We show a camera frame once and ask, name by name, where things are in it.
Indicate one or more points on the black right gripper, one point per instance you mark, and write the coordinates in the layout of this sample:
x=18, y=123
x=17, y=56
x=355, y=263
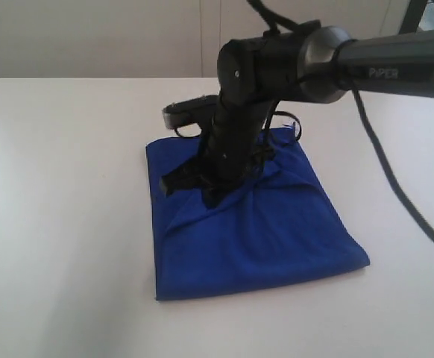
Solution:
x=254, y=75

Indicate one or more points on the black window frame post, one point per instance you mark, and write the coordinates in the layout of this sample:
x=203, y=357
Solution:
x=413, y=16

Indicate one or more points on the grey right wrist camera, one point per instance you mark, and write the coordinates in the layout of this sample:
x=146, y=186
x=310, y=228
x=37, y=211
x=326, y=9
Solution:
x=197, y=111

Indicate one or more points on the blue microfiber towel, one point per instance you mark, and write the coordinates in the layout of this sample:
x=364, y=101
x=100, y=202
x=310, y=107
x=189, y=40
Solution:
x=276, y=230

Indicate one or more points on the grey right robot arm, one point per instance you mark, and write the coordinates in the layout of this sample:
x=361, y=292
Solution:
x=332, y=63

